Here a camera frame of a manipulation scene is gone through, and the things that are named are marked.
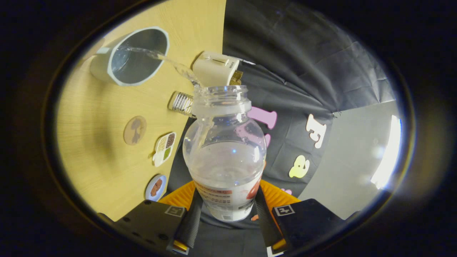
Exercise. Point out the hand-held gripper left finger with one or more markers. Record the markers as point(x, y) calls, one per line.
point(189, 225)

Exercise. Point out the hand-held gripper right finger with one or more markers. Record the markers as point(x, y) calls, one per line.
point(267, 225)

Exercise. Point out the clear plastic juice bottle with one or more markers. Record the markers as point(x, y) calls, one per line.
point(226, 167)

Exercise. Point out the round brown coaster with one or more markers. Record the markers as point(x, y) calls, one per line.
point(135, 130)

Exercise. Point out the grey-blue cup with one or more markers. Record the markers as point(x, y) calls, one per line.
point(139, 69)

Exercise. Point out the blue plate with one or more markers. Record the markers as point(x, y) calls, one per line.
point(149, 194)

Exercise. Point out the white divided snack tray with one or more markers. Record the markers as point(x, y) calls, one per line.
point(163, 150)

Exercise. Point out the clear ribbed glass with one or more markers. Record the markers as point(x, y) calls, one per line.
point(182, 103)

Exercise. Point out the wooden table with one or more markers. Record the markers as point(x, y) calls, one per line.
point(96, 117)

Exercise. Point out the brown toast slices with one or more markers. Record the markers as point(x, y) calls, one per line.
point(236, 77)

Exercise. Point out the white toaster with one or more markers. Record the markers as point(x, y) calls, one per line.
point(212, 69)

